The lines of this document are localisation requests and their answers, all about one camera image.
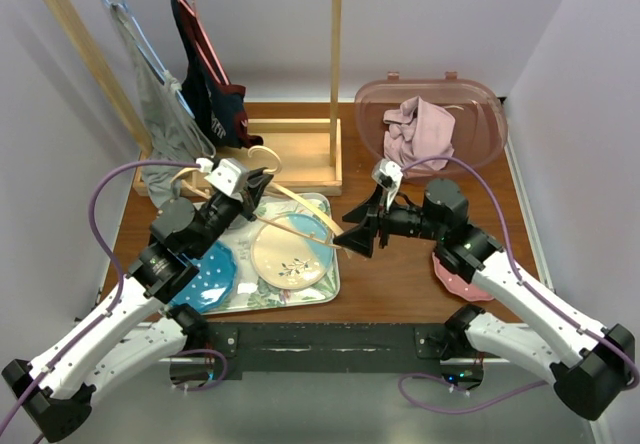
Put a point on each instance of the navy maroon tank top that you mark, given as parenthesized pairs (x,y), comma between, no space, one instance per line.
(219,112)

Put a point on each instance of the pink transparent plastic bin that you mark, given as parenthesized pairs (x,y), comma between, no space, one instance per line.
(480,130)

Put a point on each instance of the grey ceramic mug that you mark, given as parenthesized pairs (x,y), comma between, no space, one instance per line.
(240,225)

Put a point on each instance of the light blue hanger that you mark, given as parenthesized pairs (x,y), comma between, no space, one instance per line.
(154,60)

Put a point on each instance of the wooden clothes rack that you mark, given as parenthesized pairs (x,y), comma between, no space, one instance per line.
(309,148)

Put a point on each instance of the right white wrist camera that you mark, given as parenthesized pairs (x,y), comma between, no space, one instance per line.
(388,175)

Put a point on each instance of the pink plastic hanger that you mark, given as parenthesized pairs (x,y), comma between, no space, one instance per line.
(192,30)

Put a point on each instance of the grey tank top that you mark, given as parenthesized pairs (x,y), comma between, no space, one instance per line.
(175,136)

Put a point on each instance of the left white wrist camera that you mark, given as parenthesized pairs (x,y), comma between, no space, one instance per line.
(227,175)

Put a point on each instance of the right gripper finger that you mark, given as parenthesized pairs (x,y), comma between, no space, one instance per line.
(359,213)
(359,239)

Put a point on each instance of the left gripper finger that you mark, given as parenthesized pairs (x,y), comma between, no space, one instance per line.
(259,179)
(251,197)

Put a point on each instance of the blue dotted plate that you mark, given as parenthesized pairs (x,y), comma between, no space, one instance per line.
(216,278)

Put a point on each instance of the pink dotted plate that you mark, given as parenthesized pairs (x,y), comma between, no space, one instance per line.
(457,286)

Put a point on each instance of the cream and blue plate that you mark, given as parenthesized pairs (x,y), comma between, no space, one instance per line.
(291,252)

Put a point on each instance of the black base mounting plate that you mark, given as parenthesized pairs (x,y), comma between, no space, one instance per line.
(236,348)

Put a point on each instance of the pink tank top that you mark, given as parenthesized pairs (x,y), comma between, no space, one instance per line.
(417,129)

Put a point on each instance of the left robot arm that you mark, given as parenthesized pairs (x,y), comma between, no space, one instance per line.
(136,324)

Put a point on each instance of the floral rectangular tray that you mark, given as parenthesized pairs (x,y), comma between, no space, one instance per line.
(251,293)

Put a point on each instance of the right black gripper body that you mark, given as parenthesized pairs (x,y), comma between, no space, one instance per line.
(403,220)

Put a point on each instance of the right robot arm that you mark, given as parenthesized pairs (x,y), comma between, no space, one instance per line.
(587,363)

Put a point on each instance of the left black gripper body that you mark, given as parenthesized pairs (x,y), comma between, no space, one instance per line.
(218,216)

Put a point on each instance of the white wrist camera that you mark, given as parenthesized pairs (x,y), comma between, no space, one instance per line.
(227,175)
(388,175)

